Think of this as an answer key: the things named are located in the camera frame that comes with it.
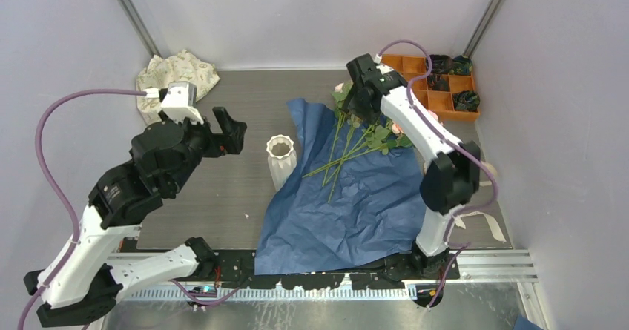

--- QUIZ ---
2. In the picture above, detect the patterned cream cloth bag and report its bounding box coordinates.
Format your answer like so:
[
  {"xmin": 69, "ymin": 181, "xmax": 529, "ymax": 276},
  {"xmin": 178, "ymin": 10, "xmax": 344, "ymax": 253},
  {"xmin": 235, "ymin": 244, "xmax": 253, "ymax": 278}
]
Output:
[{"xmin": 136, "ymin": 49, "xmax": 220, "ymax": 102}]

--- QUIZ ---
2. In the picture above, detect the beige printed ribbon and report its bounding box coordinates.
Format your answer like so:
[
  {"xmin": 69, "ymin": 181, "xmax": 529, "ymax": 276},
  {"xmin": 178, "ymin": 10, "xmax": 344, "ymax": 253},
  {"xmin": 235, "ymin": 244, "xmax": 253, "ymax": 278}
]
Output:
[{"xmin": 448, "ymin": 161, "xmax": 507, "ymax": 243}]

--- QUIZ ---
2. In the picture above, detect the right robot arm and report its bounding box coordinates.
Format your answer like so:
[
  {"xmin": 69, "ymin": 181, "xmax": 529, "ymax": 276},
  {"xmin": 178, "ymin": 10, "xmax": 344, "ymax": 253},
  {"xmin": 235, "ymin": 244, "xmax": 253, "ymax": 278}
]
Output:
[{"xmin": 335, "ymin": 73, "xmax": 482, "ymax": 279}]

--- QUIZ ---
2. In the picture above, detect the wooden compartment tray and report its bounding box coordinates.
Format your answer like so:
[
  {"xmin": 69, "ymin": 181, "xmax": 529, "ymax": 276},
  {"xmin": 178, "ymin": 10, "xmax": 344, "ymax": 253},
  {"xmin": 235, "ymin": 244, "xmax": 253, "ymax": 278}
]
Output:
[{"xmin": 381, "ymin": 54, "xmax": 480, "ymax": 122}]

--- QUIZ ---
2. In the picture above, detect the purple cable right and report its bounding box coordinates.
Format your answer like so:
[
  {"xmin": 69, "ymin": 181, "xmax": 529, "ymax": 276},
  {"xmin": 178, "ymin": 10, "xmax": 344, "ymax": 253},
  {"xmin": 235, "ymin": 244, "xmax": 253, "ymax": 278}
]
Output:
[{"xmin": 377, "ymin": 39, "xmax": 500, "ymax": 311}]

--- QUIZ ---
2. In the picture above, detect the blue wrapping paper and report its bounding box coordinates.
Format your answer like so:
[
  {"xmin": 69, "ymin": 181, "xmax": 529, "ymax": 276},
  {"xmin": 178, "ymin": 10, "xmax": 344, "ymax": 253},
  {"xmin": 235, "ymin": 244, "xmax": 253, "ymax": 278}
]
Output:
[{"xmin": 254, "ymin": 98, "xmax": 426, "ymax": 275}]

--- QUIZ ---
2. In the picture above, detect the metal corner rail left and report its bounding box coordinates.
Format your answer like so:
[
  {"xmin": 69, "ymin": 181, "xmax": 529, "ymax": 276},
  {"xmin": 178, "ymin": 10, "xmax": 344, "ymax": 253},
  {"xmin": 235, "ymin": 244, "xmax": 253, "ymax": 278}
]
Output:
[{"xmin": 117, "ymin": 0, "xmax": 161, "ymax": 56}]

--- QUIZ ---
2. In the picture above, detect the pink flower bouquet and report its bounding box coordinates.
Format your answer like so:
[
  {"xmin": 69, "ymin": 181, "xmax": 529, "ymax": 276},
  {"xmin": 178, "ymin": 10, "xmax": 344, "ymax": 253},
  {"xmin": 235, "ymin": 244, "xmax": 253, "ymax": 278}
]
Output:
[{"xmin": 297, "ymin": 80, "xmax": 426, "ymax": 206}]

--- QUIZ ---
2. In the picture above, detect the white ribbed vase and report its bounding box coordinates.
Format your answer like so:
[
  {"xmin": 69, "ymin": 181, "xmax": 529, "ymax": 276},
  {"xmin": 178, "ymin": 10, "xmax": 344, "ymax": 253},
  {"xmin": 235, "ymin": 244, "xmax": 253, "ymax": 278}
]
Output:
[{"xmin": 266, "ymin": 134, "xmax": 297, "ymax": 191}]

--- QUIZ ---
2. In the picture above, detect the purple cable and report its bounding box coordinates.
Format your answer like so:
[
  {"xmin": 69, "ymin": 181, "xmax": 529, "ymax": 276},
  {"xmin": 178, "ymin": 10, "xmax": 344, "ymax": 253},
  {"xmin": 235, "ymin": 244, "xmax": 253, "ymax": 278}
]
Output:
[
  {"xmin": 17, "ymin": 88, "xmax": 240, "ymax": 330},
  {"xmin": 377, "ymin": 39, "xmax": 500, "ymax": 311}
]

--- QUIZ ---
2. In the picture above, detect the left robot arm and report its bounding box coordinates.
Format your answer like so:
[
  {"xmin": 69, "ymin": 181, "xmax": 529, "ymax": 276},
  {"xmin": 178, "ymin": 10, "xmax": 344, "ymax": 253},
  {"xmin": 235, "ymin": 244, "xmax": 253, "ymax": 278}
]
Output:
[{"xmin": 24, "ymin": 107, "xmax": 247, "ymax": 328}]

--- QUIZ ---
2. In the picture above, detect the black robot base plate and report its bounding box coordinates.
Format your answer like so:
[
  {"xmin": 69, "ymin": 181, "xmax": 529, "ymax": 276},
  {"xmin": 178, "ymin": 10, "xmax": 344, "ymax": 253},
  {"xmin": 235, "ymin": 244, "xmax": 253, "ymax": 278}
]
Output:
[{"xmin": 182, "ymin": 250, "xmax": 460, "ymax": 291}]

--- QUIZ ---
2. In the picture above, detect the dark rolled fabric item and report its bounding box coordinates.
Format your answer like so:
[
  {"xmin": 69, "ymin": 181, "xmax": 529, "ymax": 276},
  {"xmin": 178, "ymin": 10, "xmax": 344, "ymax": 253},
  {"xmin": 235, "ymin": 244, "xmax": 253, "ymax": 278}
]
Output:
[
  {"xmin": 429, "ymin": 54, "xmax": 453, "ymax": 74},
  {"xmin": 427, "ymin": 74, "xmax": 450, "ymax": 92},
  {"xmin": 452, "ymin": 90, "xmax": 481, "ymax": 113},
  {"xmin": 449, "ymin": 55, "xmax": 473, "ymax": 76}
]

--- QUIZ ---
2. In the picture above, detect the metal corner rail right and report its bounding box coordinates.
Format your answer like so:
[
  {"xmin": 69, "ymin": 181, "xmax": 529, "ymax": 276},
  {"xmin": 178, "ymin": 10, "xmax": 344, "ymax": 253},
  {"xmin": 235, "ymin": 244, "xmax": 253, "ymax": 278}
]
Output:
[{"xmin": 463, "ymin": 0, "xmax": 505, "ymax": 58}]

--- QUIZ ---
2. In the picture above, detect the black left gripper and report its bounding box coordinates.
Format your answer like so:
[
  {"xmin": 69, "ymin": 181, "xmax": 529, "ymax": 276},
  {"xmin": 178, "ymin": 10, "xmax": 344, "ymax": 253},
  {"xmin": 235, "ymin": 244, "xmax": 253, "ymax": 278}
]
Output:
[{"xmin": 164, "ymin": 106, "xmax": 248, "ymax": 193}]

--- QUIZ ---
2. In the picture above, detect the metal corner rail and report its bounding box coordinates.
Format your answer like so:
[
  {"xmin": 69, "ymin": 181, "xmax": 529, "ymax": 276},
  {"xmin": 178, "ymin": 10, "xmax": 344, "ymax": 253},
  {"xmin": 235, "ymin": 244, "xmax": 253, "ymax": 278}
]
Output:
[
  {"xmin": 117, "ymin": 0, "xmax": 161, "ymax": 56},
  {"xmin": 463, "ymin": 0, "xmax": 505, "ymax": 58}
]

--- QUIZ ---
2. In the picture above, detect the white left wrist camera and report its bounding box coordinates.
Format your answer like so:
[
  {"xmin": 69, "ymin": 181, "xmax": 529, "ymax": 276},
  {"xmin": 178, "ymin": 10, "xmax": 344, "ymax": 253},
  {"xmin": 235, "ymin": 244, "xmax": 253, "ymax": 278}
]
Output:
[{"xmin": 144, "ymin": 82, "xmax": 204, "ymax": 125}]

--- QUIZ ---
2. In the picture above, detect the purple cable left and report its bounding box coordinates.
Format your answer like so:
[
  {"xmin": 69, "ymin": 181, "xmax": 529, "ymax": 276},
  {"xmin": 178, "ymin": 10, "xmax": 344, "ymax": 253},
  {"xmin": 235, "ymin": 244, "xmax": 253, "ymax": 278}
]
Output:
[{"xmin": 17, "ymin": 88, "xmax": 240, "ymax": 330}]

